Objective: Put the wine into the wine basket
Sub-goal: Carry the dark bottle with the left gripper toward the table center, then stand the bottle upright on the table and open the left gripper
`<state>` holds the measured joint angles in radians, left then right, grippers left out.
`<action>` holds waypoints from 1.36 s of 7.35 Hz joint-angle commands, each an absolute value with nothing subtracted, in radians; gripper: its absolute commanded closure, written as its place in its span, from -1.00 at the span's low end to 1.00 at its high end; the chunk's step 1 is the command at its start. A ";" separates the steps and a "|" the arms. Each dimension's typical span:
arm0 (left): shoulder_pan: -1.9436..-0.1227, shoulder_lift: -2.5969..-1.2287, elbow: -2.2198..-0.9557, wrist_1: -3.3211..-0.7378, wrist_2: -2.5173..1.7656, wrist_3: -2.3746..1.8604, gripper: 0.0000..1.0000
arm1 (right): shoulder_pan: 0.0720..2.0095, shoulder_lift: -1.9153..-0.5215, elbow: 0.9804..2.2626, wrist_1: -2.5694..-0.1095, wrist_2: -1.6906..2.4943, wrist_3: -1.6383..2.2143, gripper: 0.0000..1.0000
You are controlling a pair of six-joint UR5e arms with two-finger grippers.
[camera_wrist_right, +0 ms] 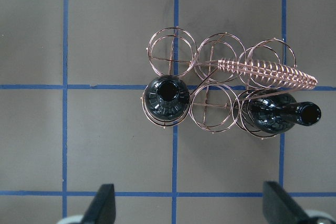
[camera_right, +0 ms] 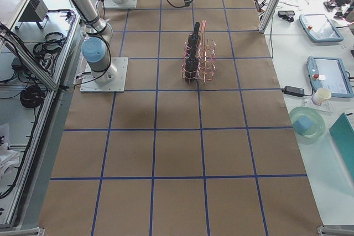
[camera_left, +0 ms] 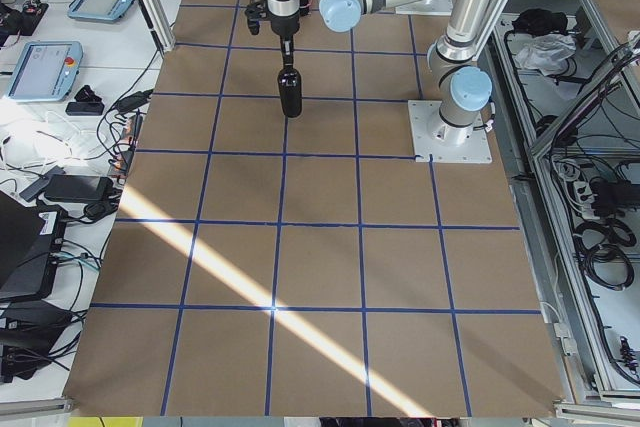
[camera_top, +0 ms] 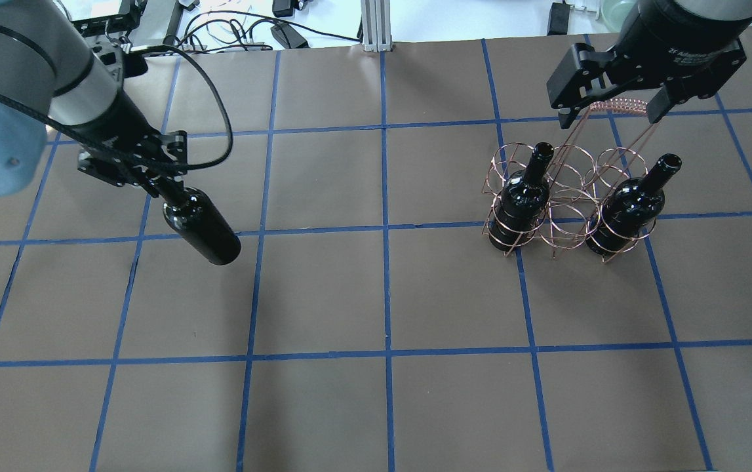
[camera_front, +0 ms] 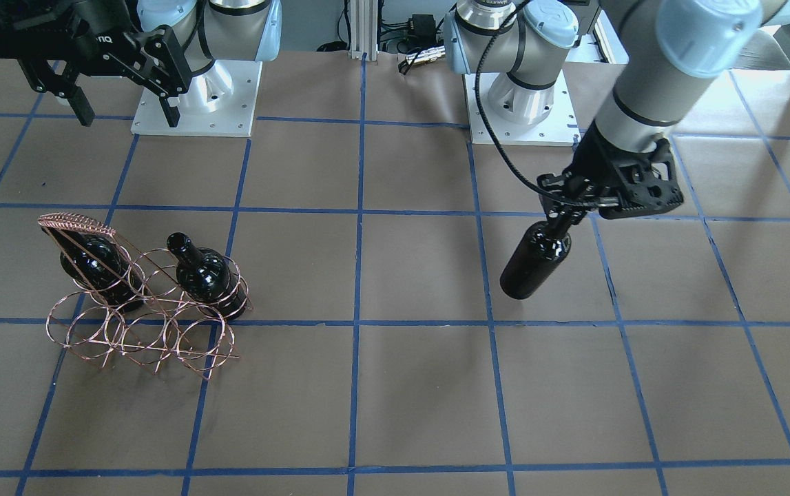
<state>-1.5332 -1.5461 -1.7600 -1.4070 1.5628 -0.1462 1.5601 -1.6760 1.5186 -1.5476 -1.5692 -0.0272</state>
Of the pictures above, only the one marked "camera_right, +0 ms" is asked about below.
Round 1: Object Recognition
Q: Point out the blue teach pendant far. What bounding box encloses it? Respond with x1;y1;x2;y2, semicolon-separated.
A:
299;14;343;43

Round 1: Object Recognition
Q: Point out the blue teach pendant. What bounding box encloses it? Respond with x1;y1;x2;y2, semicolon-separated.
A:
299;14;343;43
306;56;353;98

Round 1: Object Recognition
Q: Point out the grey control box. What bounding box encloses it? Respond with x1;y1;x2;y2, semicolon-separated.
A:
15;0;48;29

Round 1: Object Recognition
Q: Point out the black power adapter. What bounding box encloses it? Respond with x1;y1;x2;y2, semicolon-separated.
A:
282;86;305;97

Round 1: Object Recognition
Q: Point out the blue teach pendant near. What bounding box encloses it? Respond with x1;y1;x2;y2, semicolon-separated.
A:
306;56;353;98

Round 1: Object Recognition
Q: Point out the white paper cup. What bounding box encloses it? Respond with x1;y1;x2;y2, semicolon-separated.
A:
311;87;332;106

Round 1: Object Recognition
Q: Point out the green glass bowl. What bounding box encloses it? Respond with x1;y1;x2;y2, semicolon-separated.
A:
289;107;326;139

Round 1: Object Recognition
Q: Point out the blue foam cube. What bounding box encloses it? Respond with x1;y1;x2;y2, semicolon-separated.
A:
293;116;314;134

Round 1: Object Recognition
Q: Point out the teal box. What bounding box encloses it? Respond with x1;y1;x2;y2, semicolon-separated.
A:
329;112;353;189

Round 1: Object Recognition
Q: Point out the copper wire wine basket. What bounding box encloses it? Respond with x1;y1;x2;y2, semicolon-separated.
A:
182;20;216;83

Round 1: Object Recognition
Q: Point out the aluminium frame post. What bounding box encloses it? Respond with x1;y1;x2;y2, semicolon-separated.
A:
258;0;290;35

